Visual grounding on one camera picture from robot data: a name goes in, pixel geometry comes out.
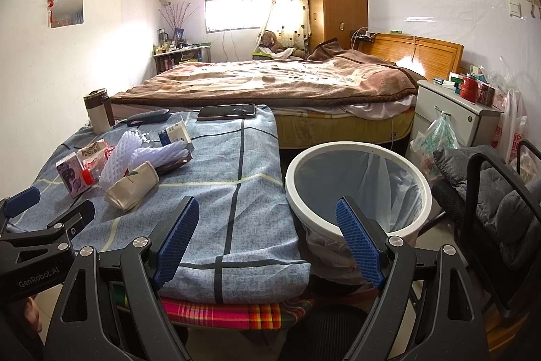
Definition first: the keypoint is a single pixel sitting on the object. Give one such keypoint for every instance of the red plaid cloth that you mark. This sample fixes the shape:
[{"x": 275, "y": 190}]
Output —
[{"x": 238, "y": 316}]

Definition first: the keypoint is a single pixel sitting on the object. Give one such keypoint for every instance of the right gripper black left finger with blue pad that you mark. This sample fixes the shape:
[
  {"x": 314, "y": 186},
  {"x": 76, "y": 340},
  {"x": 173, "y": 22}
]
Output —
[{"x": 110, "y": 301}]

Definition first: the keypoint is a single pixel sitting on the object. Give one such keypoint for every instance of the white red plastic bag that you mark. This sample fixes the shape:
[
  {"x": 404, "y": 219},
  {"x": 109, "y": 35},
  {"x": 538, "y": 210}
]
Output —
[{"x": 512, "y": 126}]

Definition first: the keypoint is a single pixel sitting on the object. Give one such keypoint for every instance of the purple white carton box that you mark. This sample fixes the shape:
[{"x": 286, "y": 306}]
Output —
[{"x": 76, "y": 178}]

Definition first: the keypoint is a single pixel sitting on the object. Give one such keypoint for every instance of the white bedside cabinet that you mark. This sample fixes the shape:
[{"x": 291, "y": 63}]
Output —
[{"x": 473, "y": 124}]

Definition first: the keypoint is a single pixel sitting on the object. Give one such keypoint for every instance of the white round trash bin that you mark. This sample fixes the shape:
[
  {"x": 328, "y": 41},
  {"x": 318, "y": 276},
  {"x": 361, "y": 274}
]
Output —
[{"x": 387, "y": 187}]

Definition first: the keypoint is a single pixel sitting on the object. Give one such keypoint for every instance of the red jar on cabinet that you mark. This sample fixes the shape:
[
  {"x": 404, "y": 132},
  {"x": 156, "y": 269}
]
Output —
[{"x": 469, "y": 88}]

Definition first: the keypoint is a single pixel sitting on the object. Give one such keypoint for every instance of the white blue small carton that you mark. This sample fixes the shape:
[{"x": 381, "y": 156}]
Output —
[{"x": 176, "y": 133}]

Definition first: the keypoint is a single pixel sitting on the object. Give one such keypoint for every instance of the green printed plastic bag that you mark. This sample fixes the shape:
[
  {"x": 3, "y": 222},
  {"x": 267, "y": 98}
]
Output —
[{"x": 439, "y": 135}]

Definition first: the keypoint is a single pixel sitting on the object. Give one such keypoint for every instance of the brown teddy bear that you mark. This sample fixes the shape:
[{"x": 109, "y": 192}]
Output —
[{"x": 269, "y": 41}]

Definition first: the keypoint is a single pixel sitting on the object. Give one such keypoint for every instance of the blue grey checked tablecloth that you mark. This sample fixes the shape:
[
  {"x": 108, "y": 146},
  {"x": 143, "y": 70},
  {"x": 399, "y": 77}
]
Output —
[{"x": 244, "y": 248}]

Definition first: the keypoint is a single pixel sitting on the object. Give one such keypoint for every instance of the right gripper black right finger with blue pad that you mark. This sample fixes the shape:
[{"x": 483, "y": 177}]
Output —
[{"x": 448, "y": 323}]

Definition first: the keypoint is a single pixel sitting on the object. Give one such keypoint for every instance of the crumpled beige paper cup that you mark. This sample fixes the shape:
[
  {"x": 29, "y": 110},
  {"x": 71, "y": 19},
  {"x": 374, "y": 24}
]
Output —
[{"x": 129, "y": 191}]

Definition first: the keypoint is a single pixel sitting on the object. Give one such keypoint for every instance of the wooden bed headboard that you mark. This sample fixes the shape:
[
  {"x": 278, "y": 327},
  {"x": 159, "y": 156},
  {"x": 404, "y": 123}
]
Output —
[{"x": 438, "y": 58}]

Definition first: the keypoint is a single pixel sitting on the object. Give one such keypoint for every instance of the brown white thermos mug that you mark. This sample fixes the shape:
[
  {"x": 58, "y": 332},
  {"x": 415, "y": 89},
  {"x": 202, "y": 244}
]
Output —
[{"x": 99, "y": 110}]

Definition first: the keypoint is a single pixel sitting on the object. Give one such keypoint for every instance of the wall calendar poster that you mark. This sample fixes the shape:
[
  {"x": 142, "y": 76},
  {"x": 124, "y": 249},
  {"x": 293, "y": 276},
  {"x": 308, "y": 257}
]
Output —
[{"x": 65, "y": 12}]

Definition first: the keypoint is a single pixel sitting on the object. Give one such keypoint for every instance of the cluttered side desk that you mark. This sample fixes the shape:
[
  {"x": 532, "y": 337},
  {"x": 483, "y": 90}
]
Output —
[{"x": 170, "y": 52}]

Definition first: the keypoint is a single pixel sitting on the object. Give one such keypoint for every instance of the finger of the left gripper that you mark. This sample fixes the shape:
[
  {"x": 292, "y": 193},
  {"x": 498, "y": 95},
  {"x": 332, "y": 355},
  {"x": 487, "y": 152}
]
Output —
[
  {"x": 13, "y": 206},
  {"x": 59, "y": 231}
]

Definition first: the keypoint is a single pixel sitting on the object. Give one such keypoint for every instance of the white foam fruit net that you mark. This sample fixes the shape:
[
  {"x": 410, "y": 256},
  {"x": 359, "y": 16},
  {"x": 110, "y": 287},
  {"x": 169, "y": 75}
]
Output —
[{"x": 135, "y": 148}]

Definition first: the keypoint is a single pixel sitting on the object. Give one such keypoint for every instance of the black chair with cushion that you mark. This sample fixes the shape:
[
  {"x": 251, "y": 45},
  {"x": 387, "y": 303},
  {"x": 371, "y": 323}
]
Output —
[{"x": 497, "y": 223}]

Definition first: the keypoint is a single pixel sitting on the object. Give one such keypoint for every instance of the black smartphone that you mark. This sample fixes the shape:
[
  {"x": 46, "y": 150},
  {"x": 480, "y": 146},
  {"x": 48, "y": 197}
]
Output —
[{"x": 226, "y": 112}]

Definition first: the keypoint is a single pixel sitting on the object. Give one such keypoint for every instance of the red white snack wrapper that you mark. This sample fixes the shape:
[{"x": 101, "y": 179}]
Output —
[{"x": 94, "y": 157}]

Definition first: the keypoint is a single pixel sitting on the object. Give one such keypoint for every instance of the patterned window curtain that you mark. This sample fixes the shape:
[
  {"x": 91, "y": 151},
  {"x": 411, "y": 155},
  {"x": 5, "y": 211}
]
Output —
[{"x": 289, "y": 21}]

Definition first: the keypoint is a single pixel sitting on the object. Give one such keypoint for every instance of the brown bed blanket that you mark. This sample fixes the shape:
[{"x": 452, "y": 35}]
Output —
[{"x": 331, "y": 76}]

